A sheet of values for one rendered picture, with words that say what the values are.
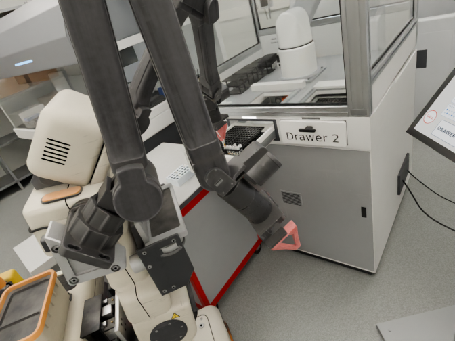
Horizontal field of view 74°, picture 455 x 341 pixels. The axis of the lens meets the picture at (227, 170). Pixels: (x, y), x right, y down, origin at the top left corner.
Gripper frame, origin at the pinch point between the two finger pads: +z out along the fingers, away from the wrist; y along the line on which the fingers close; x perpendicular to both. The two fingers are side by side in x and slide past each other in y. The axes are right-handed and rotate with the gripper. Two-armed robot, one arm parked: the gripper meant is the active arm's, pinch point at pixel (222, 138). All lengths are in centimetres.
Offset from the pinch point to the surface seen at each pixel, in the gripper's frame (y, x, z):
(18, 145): 12, 419, 48
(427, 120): 12, -73, -4
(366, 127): 25, -52, 7
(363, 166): 24, -50, 25
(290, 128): 21.7, -20.2, 6.6
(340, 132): 22.4, -42.1, 7.9
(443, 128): 7, -78, -4
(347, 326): -10, -48, 95
